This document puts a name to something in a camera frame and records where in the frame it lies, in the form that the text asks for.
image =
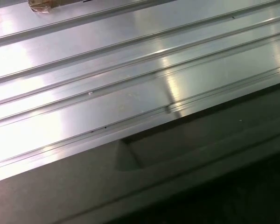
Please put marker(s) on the black grey PC case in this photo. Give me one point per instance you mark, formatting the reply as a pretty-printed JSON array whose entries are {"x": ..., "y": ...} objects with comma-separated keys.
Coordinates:
[{"x": 154, "y": 163}]

